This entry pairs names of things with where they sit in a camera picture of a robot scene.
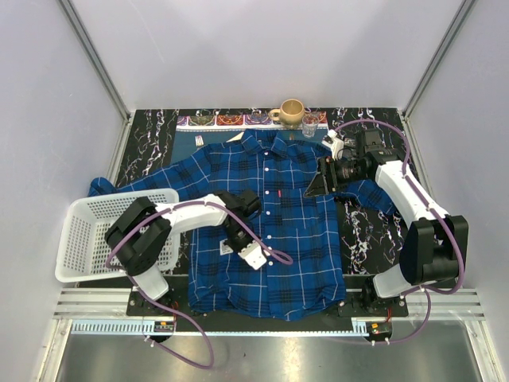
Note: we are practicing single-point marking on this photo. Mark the blue plaid shirt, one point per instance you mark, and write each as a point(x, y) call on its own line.
point(279, 172)

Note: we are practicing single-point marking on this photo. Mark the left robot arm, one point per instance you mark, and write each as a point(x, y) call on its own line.
point(138, 236)

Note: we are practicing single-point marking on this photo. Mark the silver fork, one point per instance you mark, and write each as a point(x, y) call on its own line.
point(199, 141)

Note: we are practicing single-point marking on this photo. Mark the tan ceramic mug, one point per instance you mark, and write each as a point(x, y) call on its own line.
point(289, 115)

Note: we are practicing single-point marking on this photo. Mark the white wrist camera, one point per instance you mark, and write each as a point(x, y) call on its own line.
point(334, 143)
point(254, 255)

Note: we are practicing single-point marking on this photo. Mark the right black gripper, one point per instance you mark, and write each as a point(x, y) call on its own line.
point(327, 180)

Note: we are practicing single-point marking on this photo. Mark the white square plate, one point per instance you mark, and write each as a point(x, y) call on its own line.
point(236, 137)

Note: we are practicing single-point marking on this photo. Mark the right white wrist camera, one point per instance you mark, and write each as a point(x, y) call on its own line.
point(334, 143)

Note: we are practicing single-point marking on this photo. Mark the small clear glass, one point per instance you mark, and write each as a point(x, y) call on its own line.
point(310, 123)

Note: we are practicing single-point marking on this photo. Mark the blue patterned placemat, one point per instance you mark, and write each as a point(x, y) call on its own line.
point(219, 125)

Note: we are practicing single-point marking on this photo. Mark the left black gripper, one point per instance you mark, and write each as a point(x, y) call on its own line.
point(238, 249)

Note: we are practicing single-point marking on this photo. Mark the white plastic basket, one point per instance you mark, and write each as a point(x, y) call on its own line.
point(83, 251)

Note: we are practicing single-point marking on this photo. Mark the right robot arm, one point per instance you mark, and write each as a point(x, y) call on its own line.
point(436, 243)

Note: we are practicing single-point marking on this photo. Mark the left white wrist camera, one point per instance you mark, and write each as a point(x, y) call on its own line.
point(254, 255)

